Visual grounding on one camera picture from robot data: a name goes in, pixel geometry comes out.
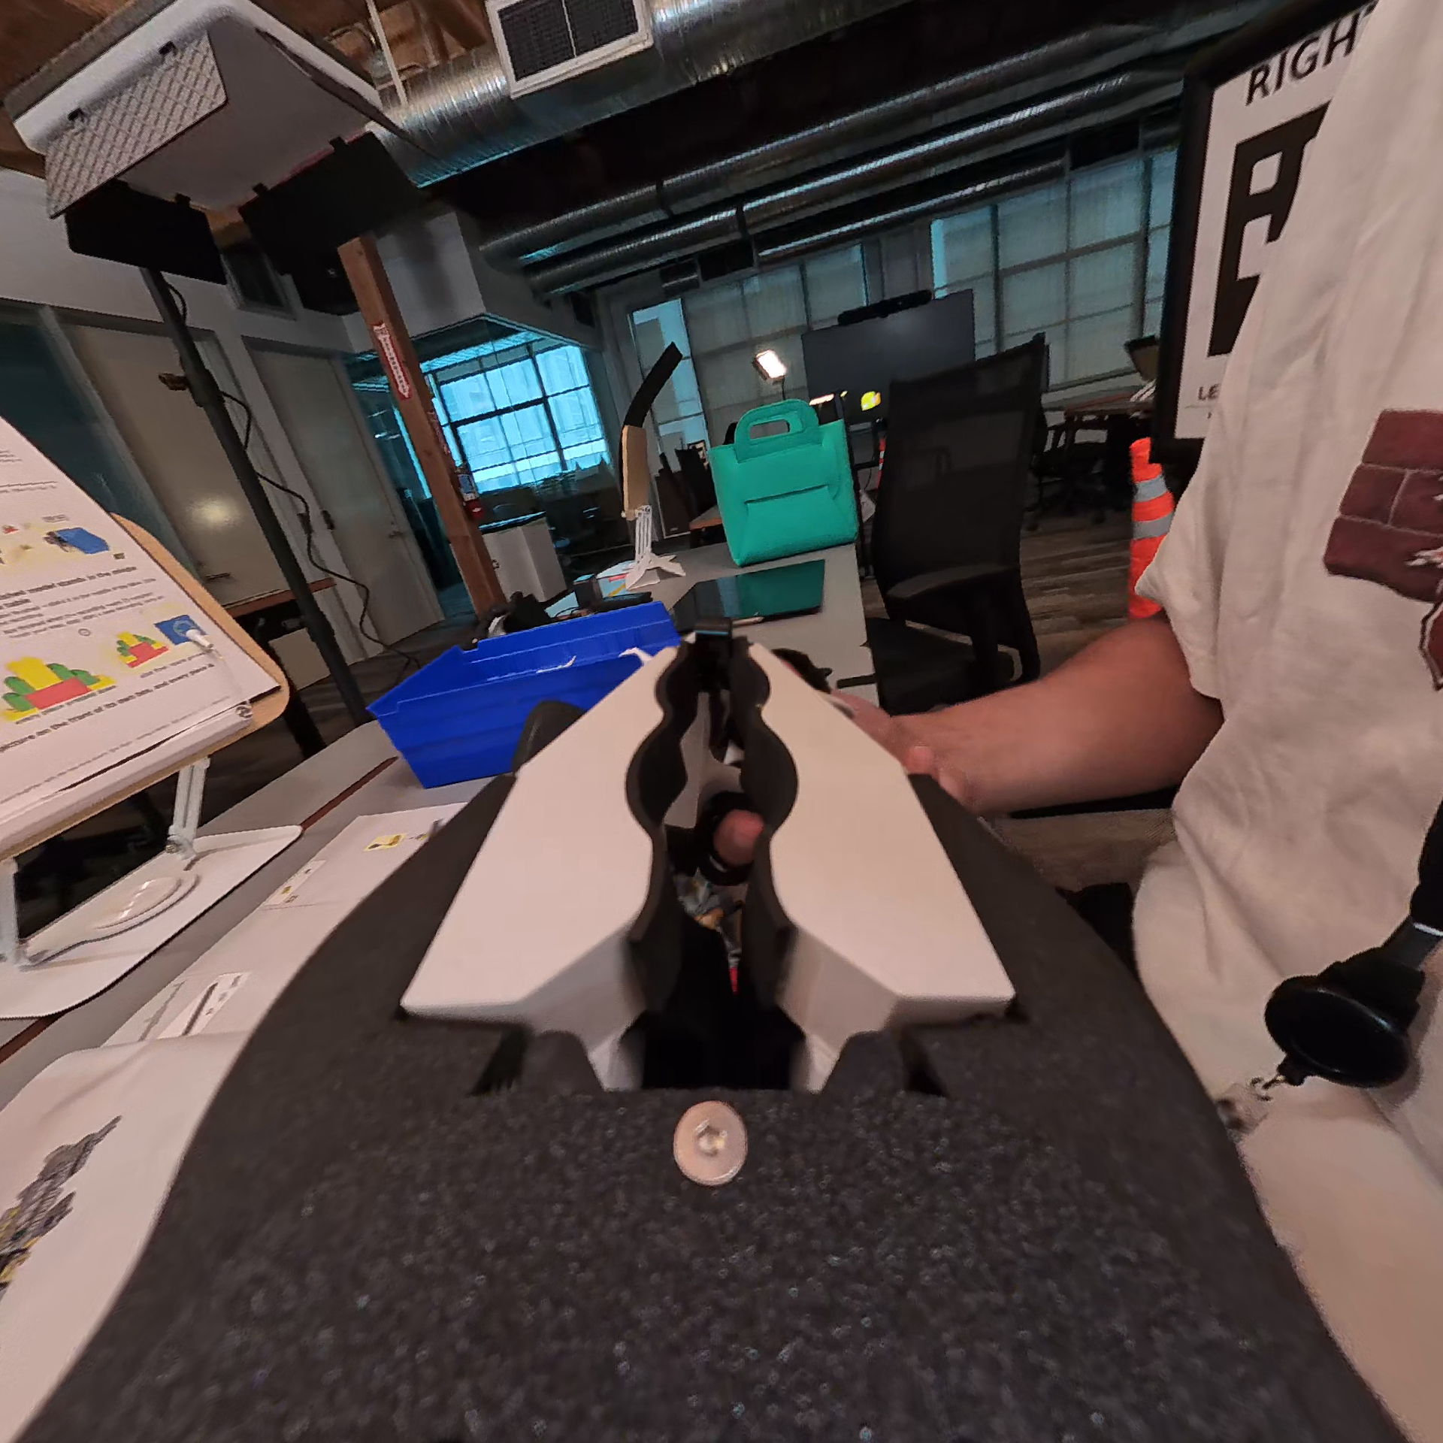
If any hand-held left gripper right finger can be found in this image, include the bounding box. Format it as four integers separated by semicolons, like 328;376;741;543
728;638;1016;1092

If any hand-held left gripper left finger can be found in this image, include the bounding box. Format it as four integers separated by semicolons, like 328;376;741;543
401;644;725;1092

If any person's right forearm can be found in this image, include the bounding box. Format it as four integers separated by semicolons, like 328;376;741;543
942;617;1198;816

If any open lego instruction booklet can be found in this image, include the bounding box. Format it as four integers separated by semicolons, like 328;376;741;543
0;791;498;1333

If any person's right hand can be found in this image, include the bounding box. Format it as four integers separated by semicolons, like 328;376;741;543
723;685;981;861

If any black tablet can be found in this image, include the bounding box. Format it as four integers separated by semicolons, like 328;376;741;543
675;561;828;634

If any blue storage bin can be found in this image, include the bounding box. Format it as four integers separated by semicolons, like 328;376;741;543
365;601;681;787

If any teal felt bag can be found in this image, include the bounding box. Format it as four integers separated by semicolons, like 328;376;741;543
708;398;858;569

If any curved wooden desk lamp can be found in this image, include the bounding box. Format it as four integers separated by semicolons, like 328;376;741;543
617;344;684;593

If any black mesh office chair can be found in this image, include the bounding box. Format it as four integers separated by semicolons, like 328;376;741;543
863;330;1054;716

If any large paned window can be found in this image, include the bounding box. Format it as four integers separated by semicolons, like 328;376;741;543
422;344;599;496

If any white book stand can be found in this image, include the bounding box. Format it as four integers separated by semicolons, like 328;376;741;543
0;419;309;1020

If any orange traffic cone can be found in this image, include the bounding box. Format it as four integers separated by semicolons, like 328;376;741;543
1127;439;1176;624

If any black tripod pole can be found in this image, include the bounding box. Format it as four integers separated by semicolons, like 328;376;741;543
143;270;373;727

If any brick picture instruction sheet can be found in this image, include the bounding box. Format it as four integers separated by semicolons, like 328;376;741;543
0;419;284;828

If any black mounted box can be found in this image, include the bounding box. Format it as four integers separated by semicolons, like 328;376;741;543
239;136;426;314
64;183;230;285

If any white air vent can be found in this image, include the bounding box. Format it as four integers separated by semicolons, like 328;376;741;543
486;0;653;97

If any black framed marker sign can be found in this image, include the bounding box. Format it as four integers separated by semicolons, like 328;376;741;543
1155;0;1384;444

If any white perforated box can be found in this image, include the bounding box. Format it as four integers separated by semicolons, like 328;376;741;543
2;0;387;216

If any black cable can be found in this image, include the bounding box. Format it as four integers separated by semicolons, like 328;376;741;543
213;384;391;670

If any wooden post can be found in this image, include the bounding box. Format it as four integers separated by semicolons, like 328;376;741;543
339;237;508;617

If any black lanyard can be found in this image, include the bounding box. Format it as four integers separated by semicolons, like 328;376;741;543
1260;787;1443;1087

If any dark wall screen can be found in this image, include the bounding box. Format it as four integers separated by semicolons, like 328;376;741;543
803;292;976;393

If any silver air duct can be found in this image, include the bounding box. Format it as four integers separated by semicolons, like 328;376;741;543
370;0;1242;185

